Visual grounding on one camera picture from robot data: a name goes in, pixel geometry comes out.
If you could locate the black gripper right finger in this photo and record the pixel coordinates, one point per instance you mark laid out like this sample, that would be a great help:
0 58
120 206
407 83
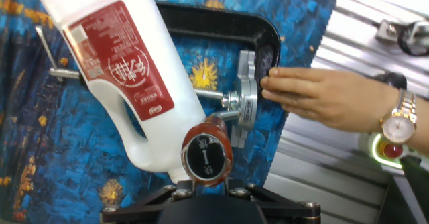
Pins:
271 198

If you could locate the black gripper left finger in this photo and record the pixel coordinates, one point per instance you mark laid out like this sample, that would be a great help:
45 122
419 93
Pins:
151 202

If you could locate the black clamp with silver ratchet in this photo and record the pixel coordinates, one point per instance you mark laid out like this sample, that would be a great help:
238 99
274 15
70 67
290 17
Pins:
234 24

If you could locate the person's left forearm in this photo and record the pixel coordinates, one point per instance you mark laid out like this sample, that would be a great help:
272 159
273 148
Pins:
423 126

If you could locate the person's left hand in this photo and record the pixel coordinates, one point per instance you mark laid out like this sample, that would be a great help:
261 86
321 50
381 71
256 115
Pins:
328 96

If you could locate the white bottle with red label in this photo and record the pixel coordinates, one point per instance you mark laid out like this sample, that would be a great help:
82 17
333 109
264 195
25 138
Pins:
174 123

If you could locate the blue and yellow painted cloth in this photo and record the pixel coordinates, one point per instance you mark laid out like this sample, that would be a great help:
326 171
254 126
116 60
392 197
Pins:
67 143

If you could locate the red emergency stop button box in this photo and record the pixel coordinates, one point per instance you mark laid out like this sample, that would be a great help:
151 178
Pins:
392 150

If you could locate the silver and gold wristwatch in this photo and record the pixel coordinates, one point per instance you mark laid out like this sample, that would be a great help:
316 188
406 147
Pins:
399 126

